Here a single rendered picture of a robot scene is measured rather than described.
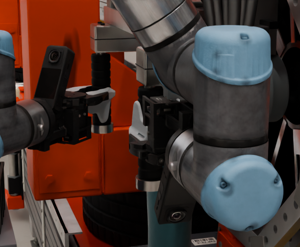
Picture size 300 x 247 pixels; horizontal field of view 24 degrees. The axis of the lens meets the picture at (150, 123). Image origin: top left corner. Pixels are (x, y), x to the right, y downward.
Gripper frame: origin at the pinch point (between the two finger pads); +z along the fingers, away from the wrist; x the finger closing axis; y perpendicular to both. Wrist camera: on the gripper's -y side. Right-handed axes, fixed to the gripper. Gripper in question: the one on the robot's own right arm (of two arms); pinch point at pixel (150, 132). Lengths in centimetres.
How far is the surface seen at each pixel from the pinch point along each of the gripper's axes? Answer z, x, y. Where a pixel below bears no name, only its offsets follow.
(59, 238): 82, 2, -49
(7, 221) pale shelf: 69, 16, -38
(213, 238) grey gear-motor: 51, -29, -40
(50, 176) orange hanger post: 60, 7, -25
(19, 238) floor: 166, 6, -83
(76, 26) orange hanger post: 62, 0, 9
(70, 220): 81, -1, -44
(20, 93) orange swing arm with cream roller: 203, -1, -34
